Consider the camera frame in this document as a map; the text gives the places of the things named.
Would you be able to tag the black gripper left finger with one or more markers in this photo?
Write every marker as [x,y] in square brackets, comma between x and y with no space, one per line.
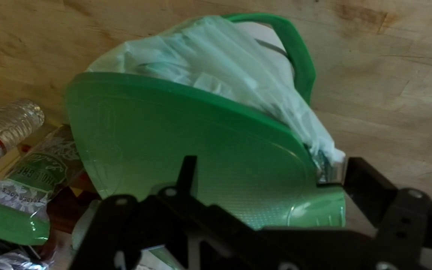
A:
[197,235]

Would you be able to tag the near water bottle red label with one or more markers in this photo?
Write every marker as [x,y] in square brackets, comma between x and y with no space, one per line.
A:
[19,121]

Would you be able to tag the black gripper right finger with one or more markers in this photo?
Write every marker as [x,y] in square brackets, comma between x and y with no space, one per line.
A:
[403,216]

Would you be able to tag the white bin with green lid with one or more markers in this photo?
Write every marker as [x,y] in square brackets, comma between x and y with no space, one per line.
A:
[230,90]

